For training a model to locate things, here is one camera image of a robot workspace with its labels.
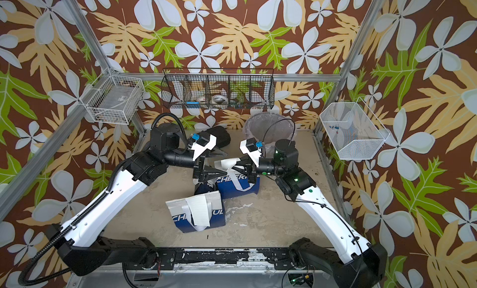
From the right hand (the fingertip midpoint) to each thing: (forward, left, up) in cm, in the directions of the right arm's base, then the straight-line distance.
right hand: (229, 165), depth 62 cm
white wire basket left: (+38, +56, 0) cm, 68 cm away
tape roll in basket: (+48, +8, -8) cm, 49 cm away
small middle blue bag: (+4, +12, -24) cm, 27 cm away
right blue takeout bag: (+4, -1, -21) cm, 22 cm away
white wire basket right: (+25, -55, -8) cm, 61 cm away
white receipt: (-10, +12, -15) cm, 22 cm away
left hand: (-1, +1, +4) cm, 4 cm away
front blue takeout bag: (-11, +5, -21) cm, 24 cm away
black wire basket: (+52, +8, -3) cm, 52 cm away
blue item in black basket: (+46, +22, -8) cm, 52 cm away
